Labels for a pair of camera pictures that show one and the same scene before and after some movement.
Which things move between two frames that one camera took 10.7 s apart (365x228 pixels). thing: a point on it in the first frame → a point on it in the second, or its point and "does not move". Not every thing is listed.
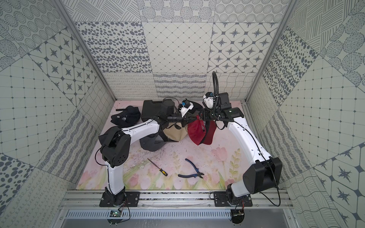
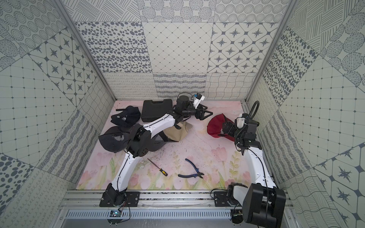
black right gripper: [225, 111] → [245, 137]
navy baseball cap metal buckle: [127, 117] does not move
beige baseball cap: [176, 131] does not move
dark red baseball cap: [201, 132] → [215, 125]
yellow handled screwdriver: [160, 169] does not move
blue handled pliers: [198, 174] does not move
